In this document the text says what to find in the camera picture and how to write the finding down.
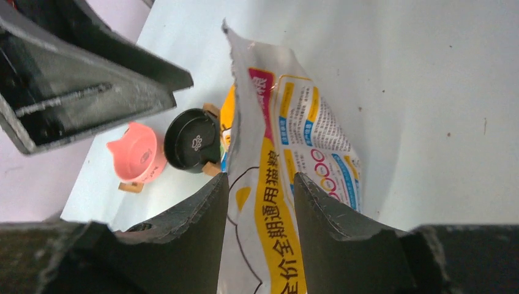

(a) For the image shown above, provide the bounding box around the pink cat bowl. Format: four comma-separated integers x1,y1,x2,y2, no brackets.
106,122,167,184

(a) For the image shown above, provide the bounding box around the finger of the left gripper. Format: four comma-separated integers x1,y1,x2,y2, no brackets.
14,1,193,92
1,6,177,155

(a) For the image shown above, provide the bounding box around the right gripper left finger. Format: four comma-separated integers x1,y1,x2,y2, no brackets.
1,173,229,293

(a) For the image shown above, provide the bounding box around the black pet bowl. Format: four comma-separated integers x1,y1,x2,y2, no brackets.
164,108,220,173

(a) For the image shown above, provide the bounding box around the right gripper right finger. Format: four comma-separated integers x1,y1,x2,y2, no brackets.
294,173,518,293

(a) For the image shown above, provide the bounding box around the cat food bag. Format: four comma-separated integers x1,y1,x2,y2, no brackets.
217,23,362,293

